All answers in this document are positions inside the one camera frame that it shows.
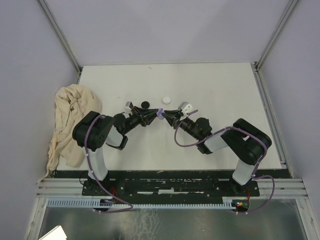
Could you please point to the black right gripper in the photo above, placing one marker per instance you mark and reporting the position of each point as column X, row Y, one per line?
column 170, row 119

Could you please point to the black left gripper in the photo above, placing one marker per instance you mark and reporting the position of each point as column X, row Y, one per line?
column 144, row 120

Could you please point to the black earbud charging case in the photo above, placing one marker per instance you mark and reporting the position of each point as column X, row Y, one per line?
column 145, row 105

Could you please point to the lilac earbud charging case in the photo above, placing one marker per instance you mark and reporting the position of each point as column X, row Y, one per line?
column 159, row 113

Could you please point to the white earbud charging case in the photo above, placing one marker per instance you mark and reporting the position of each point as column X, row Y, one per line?
column 166, row 100

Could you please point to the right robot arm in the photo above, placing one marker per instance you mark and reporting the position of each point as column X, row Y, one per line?
column 246, row 141

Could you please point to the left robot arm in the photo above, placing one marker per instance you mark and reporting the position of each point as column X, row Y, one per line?
column 95, row 130

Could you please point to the cream crumpled cloth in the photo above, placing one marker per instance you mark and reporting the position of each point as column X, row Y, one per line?
column 72, row 103

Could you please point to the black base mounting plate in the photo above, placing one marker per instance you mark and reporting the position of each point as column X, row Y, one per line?
column 216, row 182

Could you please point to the white paper sheet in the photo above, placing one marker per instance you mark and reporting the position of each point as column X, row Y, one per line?
column 57, row 233

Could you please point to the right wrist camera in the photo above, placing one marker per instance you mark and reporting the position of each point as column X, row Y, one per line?
column 185, row 108

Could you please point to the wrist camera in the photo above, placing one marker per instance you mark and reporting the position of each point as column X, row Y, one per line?
column 128, row 106
column 185, row 108

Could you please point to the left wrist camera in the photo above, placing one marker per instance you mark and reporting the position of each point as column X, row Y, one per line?
column 128, row 106

